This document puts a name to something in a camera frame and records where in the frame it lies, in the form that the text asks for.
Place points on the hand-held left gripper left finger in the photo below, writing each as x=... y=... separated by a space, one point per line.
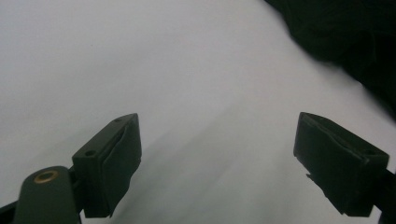
x=106 y=168

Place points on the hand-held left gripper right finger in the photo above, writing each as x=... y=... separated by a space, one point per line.
x=336 y=165

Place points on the black pants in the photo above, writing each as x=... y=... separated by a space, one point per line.
x=351 y=37

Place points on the white table sheet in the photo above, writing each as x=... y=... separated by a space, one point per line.
x=155 y=62

